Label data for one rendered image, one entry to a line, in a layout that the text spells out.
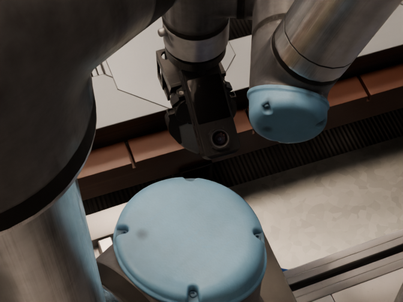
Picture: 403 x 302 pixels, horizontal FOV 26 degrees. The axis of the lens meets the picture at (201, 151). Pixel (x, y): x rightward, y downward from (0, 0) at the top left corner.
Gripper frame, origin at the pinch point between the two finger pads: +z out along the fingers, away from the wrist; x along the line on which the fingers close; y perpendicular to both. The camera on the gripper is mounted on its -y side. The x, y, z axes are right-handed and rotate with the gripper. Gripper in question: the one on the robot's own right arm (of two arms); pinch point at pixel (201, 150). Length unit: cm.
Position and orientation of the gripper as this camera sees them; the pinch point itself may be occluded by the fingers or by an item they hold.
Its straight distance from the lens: 115.8
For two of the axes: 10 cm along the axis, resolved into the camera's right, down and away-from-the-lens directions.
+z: 0.0, 5.5, 8.4
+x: -9.5, 2.7, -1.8
